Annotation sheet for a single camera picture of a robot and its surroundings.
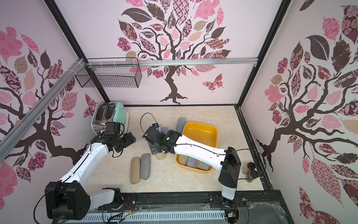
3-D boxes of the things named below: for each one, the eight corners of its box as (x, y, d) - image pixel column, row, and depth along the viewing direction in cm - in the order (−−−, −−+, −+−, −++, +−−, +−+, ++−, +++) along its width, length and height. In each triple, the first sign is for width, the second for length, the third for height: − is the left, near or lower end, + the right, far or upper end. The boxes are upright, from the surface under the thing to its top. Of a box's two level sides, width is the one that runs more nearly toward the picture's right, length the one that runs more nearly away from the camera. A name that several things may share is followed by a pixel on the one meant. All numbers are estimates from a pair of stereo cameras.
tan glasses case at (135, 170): (131, 184, 81) (129, 182, 79) (132, 159, 91) (131, 157, 89) (140, 182, 82) (138, 181, 79) (140, 158, 92) (138, 156, 89)
